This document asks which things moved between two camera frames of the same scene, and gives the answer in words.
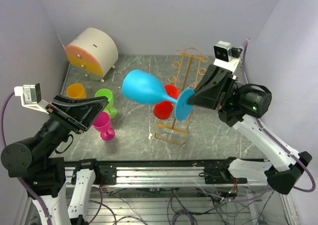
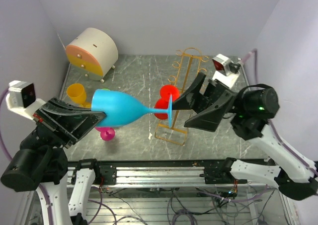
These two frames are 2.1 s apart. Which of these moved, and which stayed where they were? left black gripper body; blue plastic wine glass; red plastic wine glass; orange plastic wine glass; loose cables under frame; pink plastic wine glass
Moved: blue plastic wine glass; left black gripper body
Stayed: loose cables under frame; pink plastic wine glass; red plastic wine glass; orange plastic wine glass
